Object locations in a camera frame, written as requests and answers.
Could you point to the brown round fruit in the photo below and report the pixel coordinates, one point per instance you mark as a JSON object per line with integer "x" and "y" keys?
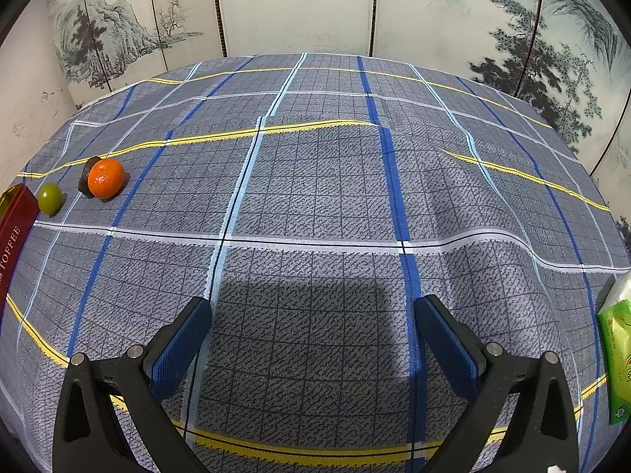
{"x": 87, "y": 175}

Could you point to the green tissue packet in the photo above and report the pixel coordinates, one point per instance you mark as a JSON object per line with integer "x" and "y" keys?
{"x": 616, "y": 354}

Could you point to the plaid tablecloth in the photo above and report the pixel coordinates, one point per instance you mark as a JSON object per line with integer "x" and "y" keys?
{"x": 320, "y": 217}

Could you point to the green tomato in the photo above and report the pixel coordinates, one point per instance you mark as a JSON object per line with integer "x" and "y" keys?
{"x": 50, "y": 199}

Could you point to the gold and red tin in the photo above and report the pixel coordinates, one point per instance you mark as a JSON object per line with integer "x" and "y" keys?
{"x": 15, "y": 236}

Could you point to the painted folding screen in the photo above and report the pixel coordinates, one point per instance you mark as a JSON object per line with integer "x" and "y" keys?
{"x": 305, "y": 0}

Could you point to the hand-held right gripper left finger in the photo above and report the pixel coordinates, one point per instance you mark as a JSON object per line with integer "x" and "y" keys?
{"x": 180, "y": 350}

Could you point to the small tangerine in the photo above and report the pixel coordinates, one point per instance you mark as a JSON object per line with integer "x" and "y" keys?
{"x": 106, "y": 179}

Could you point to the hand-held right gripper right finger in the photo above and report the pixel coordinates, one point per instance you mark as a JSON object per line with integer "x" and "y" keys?
{"x": 449, "y": 342}

